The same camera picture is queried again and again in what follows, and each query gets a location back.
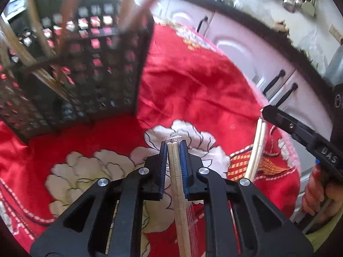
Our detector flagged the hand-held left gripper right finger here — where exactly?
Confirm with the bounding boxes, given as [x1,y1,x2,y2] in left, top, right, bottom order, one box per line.
[179,140,314,257]

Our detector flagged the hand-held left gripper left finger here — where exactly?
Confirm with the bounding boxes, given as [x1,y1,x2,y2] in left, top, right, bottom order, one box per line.
[29,140,172,257]

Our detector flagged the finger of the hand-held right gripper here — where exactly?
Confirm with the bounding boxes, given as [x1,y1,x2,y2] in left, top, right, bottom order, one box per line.
[261,105,320,151]

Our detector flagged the bamboo chopstick pair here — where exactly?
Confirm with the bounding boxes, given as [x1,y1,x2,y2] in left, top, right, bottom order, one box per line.
[24,0,56,58]
[118,0,140,32]
[126,0,181,33]
[165,136,200,257]
[245,118,268,180]
[0,19,37,68]
[60,0,81,49]

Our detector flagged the dark green utensil basket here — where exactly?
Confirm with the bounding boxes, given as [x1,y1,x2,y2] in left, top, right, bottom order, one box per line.
[0,0,156,144]

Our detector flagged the person's right hand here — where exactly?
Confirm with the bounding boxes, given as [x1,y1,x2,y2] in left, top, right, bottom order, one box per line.
[301,167,343,224]

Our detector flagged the steel cylinder container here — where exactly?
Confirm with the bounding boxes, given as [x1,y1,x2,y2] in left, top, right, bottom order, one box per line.
[324,50,343,87]

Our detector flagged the red floral tablecloth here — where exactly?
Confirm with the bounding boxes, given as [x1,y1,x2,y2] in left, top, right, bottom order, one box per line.
[0,23,301,255]

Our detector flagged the clear plastic bags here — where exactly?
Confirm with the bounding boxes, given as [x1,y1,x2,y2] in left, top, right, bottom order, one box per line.
[297,29,331,68]

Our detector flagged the black kitchen counter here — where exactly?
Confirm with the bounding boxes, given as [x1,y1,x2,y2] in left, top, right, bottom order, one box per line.
[171,0,331,79]

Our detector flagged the ginger root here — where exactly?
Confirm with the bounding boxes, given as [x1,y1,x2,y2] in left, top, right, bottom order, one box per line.
[273,19,292,34]

